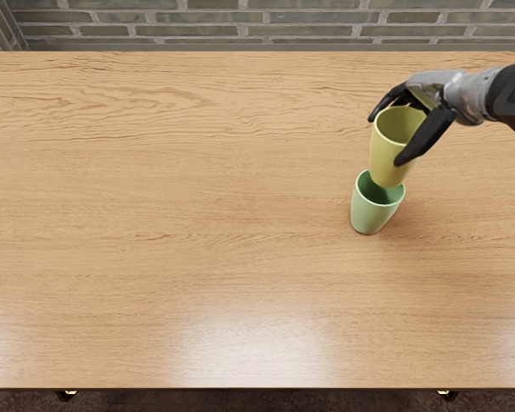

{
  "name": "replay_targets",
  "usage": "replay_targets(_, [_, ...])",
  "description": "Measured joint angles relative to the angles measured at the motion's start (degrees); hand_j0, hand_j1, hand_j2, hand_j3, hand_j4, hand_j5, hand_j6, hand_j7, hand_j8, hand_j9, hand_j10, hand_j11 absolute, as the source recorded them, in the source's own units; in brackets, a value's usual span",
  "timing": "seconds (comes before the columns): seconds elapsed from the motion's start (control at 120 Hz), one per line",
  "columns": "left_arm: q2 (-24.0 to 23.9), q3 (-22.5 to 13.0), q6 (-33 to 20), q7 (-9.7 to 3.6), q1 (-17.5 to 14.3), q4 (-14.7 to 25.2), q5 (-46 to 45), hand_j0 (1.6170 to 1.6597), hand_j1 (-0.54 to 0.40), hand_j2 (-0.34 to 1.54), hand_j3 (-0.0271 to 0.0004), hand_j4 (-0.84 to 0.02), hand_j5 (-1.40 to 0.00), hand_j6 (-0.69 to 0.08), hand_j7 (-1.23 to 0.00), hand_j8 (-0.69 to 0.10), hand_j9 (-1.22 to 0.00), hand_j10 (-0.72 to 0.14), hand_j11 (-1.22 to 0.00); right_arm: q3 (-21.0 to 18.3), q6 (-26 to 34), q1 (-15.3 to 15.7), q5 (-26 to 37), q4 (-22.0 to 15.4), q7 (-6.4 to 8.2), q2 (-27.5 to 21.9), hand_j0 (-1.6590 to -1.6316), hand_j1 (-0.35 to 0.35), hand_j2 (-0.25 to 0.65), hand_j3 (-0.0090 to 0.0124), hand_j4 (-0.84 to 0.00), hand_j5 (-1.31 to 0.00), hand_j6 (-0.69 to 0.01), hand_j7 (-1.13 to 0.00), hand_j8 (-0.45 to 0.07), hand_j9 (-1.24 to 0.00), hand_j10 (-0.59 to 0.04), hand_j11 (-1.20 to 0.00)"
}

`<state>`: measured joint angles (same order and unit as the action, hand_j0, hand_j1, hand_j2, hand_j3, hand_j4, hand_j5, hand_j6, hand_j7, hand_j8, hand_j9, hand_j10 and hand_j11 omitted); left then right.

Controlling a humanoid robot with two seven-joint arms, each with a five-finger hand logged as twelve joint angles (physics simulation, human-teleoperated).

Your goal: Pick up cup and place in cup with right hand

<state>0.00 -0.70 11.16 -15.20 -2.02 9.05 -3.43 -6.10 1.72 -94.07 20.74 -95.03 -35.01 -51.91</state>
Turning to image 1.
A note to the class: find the light green cup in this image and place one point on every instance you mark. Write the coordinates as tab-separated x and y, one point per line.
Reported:
369	212

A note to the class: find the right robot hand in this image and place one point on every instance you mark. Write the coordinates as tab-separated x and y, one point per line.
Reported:
462	95

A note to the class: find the yellow-green cup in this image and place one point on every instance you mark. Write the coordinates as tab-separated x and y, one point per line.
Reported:
390	148

